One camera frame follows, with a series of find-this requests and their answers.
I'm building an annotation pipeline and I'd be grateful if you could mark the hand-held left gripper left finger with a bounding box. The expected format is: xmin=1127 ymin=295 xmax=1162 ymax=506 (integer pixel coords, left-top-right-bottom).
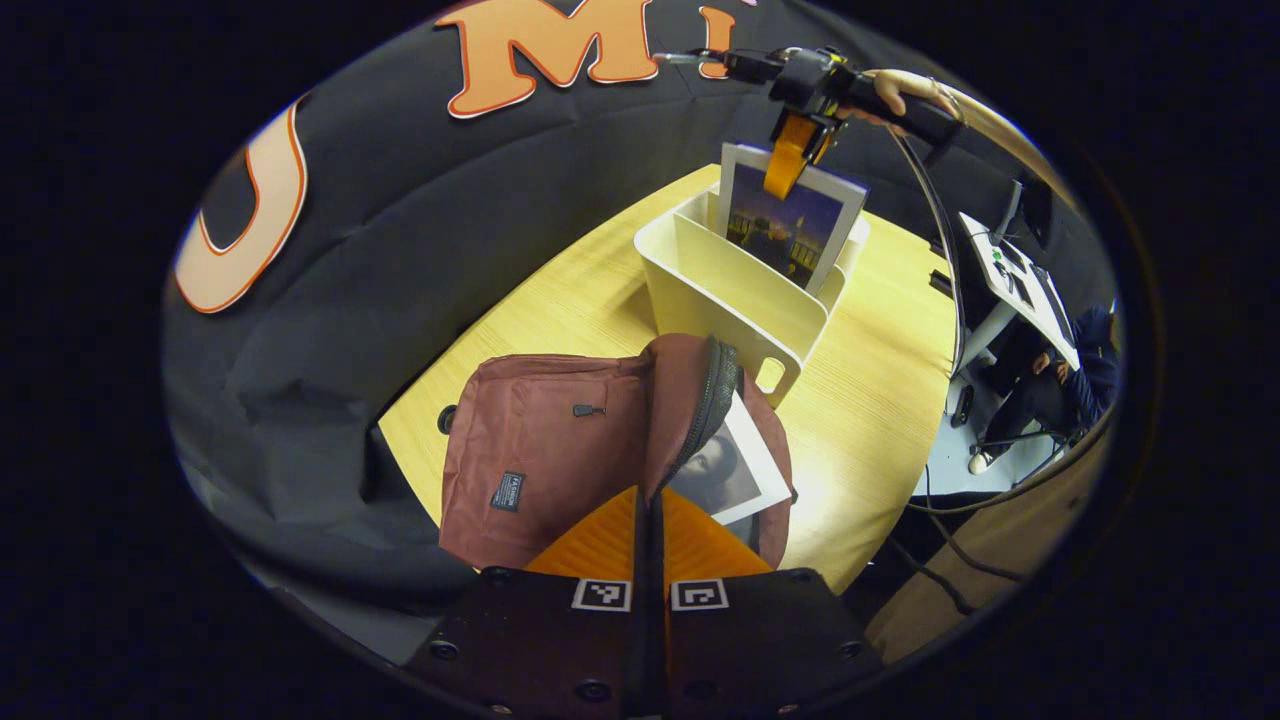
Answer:
xmin=405 ymin=487 xmax=651 ymax=720

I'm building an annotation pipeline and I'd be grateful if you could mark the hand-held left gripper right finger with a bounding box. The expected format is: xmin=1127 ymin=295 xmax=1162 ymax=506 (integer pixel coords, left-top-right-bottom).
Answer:
xmin=650 ymin=487 xmax=886 ymax=720

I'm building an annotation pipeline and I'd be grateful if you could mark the blue night cover book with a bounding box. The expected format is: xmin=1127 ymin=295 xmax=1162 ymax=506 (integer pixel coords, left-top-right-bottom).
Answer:
xmin=718 ymin=142 xmax=869 ymax=299

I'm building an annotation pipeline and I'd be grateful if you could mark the white plastic bookshelf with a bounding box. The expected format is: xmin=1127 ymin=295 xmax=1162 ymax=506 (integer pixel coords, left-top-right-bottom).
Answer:
xmin=633 ymin=185 xmax=871 ymax=409

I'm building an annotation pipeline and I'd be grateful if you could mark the grey portrait cover book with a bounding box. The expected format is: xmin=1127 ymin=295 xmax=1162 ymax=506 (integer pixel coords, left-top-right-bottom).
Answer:
xmin=668 ymin=390 xmax=793 ymax=526

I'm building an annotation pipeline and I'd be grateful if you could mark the maroon schoolbag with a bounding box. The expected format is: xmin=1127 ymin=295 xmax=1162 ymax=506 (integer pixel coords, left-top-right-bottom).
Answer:
xmin=438 ymin=333 xmax=796 ymax=573

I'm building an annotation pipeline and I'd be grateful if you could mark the brown wooden panel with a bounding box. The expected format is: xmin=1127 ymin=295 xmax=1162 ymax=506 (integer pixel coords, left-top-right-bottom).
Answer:
xmin=865 ymin=430 xmax=1111 ymax=661

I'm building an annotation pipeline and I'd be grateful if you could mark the black monitor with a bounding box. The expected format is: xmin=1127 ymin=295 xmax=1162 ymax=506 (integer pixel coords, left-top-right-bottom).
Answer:
xmin=1020 ymin=170 xmax=1057 ymax=247

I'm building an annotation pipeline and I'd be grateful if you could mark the white side desk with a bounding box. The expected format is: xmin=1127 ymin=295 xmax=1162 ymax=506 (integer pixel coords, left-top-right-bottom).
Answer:
xmin=958 ymin=210 xmax=1081 ymax=371

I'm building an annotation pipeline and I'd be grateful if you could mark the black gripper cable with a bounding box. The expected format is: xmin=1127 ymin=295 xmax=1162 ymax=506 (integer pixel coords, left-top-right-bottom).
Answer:
xmin=890 ymin=130 xmax=967 ymax=383

